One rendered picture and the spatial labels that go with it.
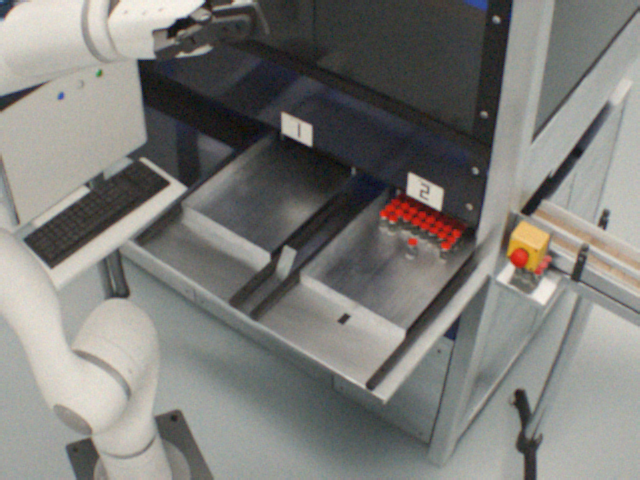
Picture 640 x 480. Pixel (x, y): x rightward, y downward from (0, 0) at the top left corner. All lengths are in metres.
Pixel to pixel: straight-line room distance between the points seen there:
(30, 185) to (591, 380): 1.88
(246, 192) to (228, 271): 0.24
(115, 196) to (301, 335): 0.66
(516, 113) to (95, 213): 1.07
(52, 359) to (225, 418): 1.51
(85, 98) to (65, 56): 1.29
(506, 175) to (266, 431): 1.28
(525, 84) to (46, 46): 0.97
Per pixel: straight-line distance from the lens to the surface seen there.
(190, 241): 1.92
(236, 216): 1.96
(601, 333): 3.01
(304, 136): 1.96
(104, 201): 2.14
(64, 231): 2.08
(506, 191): 1.70
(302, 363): 2.62
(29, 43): 0.83
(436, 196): 1.82
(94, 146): 2.19
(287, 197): 2.00
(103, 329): 1.26
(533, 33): 1.48
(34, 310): 1.20
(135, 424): 1.36
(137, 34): 0.72
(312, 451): 2.59
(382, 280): 1.83
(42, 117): 2.03
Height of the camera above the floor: 2.25
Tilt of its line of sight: 46 degrees down
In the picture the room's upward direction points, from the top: 1 degrees clockwise
